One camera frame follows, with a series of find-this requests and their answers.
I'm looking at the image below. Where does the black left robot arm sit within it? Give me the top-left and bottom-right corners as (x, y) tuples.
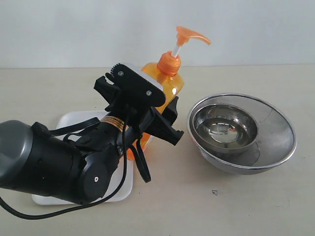
(0, 98), (183, 205)

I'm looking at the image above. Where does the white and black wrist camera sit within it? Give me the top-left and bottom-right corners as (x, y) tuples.
(93, 62), (167, 114)

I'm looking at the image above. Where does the small stainless steel bowl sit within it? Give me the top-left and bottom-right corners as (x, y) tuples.
(190, 103), (259, 154)

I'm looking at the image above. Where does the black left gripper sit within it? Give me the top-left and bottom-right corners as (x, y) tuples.
(108, 96), (184, 146)

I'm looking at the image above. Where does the orange dish soap pump bottle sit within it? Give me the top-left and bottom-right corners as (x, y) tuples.
(126, 25), (212, 161)

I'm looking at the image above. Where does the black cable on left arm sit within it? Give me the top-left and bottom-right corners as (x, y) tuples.
(0, 105), (152, 220)

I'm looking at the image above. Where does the white rectangular plastic tray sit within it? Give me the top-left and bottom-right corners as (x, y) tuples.
(31, 110), (135, 205)

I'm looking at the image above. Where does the steel mesh strainer basket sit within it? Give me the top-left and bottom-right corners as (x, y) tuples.
(187, 93), (297, 175)

